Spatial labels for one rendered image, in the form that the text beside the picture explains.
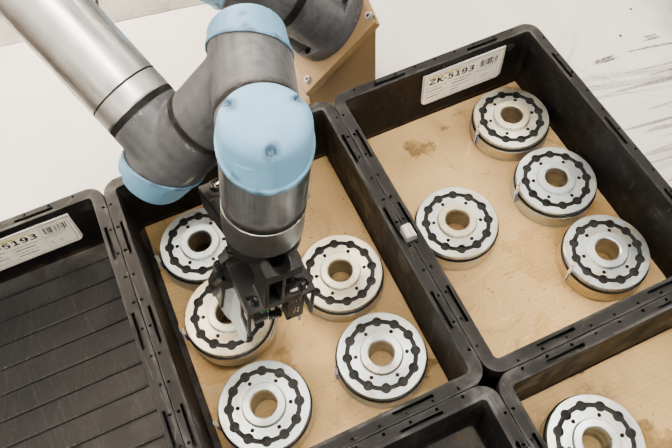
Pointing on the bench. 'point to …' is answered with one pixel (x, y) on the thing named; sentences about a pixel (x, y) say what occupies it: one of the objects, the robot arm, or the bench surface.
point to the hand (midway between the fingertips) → (254, 302)
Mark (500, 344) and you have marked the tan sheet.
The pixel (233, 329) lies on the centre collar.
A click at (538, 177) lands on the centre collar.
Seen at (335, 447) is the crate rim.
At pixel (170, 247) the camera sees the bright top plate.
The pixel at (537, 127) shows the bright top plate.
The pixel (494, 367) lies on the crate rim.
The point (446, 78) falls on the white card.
